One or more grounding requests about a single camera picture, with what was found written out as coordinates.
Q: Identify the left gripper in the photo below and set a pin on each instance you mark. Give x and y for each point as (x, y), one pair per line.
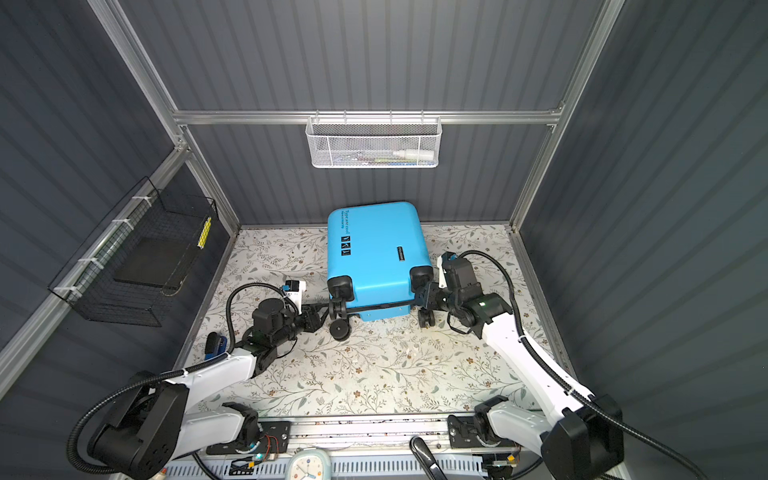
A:
(311, 319)

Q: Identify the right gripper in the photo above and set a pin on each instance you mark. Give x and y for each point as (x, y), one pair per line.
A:
(430, 294)

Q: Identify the blue hardshell suitcase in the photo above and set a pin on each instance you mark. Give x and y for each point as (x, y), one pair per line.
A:
(377, 261)

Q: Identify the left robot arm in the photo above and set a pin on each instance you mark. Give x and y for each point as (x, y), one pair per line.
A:
(137, 430)

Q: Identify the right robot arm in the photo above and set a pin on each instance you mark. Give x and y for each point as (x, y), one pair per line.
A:
(570, 438)

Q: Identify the blue flat object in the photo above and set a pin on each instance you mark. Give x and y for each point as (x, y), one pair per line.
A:
(215, 345)

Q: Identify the yellow marker in basket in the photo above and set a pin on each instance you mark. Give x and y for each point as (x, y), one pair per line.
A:
(204, 233)

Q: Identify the white bottle in basket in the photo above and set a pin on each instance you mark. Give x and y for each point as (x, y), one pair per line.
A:
(415, 155)

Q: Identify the small white clock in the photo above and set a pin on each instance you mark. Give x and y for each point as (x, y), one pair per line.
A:
(309, 464)

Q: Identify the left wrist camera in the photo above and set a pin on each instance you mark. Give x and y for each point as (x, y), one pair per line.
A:
(294, 291)

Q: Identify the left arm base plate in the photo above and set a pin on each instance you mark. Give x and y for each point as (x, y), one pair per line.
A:
(272, 438)

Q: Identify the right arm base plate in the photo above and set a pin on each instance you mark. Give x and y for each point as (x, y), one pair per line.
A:
(464, 434)

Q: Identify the black handle tool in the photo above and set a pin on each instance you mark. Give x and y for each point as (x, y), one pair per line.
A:
(425, 458)

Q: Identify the white wire mesh basket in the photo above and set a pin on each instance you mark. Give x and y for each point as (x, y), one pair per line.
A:
(348, 145)

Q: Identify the black wire wall basket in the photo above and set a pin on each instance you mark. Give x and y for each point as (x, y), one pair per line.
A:
(133, 271)

